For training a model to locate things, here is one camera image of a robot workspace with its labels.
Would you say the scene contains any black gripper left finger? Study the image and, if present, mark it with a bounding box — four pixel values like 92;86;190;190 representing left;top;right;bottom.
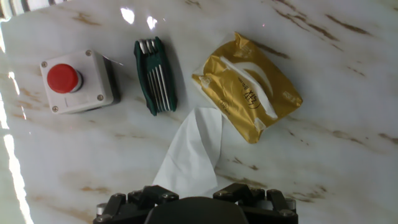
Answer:
92;184;180;224

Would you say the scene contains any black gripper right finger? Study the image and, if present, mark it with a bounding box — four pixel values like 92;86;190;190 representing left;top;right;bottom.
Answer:
212;182;300;224

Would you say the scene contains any gold tissue pack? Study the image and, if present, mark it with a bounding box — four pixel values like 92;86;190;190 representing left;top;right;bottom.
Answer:
191;31;304;144

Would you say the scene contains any grey box with red button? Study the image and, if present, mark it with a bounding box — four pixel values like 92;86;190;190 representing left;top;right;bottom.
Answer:
39;49;122;115

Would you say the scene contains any green folding hex key set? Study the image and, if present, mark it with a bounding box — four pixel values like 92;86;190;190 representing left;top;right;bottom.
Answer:
133;36;178;117

